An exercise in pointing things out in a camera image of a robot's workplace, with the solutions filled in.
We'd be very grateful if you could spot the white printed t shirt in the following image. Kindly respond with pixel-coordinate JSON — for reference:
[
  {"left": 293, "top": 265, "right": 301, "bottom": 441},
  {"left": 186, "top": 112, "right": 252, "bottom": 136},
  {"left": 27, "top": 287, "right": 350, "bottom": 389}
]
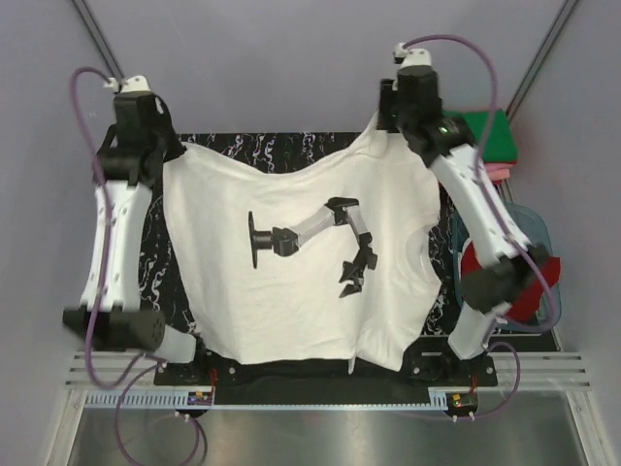
[{"left": 163, "top": 123, "right": 441, "bottom": 371}]

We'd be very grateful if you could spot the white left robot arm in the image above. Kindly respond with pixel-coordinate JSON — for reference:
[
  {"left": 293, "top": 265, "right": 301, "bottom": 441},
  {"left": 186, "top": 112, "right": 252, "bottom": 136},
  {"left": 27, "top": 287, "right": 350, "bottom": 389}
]
[{"left": 62, "top": 90, "right": 210, "bottom": 384}]

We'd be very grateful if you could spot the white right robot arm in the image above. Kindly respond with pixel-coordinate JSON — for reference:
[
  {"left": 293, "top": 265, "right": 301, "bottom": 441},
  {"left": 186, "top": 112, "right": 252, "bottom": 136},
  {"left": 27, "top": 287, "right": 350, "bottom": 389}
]
[{"left": 378, "top": 64, "right": 549, "bottom": 385}]

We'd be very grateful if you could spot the green folded t shirt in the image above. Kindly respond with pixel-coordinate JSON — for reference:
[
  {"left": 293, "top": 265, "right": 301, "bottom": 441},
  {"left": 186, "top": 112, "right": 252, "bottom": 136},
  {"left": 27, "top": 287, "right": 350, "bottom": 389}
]
[{"left": 444, "top": 109, "right": 518, "bottom": 165}]

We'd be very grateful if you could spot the pink folded t shirt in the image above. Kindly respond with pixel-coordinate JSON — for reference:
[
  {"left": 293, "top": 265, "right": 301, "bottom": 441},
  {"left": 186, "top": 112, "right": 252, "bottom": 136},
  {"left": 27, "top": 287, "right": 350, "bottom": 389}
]
[{"left": 484, "top": 163, "right": 513, "bottom": 183}]

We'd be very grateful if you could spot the dark red t shirt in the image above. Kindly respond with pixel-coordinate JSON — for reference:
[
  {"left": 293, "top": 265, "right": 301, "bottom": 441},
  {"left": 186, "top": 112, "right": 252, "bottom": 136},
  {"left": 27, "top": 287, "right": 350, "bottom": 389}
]
[{"left": 457, "top": 237, "right": 561, "bottom": 333}]

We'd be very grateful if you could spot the clear blue plastic bin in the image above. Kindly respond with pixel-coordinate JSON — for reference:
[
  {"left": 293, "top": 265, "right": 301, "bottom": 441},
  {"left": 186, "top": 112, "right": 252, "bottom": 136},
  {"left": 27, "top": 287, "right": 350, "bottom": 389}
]
[{"left": 452, "top": 202, "right": 562, "bottom": 331}]

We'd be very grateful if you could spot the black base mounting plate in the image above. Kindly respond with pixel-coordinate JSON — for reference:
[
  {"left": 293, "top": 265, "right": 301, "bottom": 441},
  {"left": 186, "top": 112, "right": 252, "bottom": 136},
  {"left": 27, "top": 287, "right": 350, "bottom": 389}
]
[{"left": 154, "top": 337, "right": 498, "bottom": 407}]

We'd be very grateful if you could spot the left control board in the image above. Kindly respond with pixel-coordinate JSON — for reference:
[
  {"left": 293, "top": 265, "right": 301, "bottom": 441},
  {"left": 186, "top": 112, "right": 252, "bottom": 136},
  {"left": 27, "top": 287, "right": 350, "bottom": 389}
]
[{"left": 187, "top": 391, "right": 213, "bottom": 406}]

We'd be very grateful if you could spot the control board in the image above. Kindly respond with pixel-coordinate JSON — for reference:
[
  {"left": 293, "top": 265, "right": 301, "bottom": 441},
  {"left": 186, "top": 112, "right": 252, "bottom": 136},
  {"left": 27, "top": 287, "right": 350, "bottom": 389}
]
[
  {"left": 187, "top": 391, "right": 213, "bottom": 406},
  {"left": 451, "top": 392, "right": 478, "bottom": 411}
]

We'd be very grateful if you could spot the right control board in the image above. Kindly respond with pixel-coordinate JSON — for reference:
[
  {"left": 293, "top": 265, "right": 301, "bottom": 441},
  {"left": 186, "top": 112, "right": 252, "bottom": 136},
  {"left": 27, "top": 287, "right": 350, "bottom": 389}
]
[{"left": 451, "top": 392, "right": 478, "bottom": 411}]

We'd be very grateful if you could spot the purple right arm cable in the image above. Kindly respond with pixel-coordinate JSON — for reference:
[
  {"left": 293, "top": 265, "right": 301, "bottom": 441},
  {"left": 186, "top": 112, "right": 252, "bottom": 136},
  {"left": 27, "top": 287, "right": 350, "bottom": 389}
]
[{"left": 406, "top": 34, "right": 559, "bottom": 418}]

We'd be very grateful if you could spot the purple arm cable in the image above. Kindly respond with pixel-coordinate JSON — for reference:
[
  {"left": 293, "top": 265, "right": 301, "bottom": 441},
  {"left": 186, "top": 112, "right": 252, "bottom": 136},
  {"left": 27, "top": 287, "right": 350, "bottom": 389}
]
[
  {"left": 71, "top": 66, "right": 209, "bottom": 462},
  {"left": 406, "top": 34, "right": 559, "bottom": 418}
]

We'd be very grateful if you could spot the aluminium rail frame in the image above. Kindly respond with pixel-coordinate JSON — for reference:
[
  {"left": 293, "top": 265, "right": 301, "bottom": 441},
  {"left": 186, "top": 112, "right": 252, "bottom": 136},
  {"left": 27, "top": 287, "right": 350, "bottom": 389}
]
[{"left": 63, "top": 351, "right": 594, "bottom": 391}]

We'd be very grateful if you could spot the white slotted cable duct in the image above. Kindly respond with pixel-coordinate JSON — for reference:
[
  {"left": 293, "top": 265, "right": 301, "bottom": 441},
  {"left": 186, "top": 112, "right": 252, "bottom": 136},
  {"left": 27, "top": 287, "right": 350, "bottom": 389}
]
[{"left": 84, "top": 389, "right": 213, "bottom": 410}]

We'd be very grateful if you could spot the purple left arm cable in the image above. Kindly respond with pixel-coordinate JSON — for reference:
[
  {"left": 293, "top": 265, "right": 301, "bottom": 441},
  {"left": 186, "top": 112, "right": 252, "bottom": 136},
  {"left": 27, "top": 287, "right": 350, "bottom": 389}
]
[{"left": 71, "top": 66, "right": 209, "bottom": 462}]

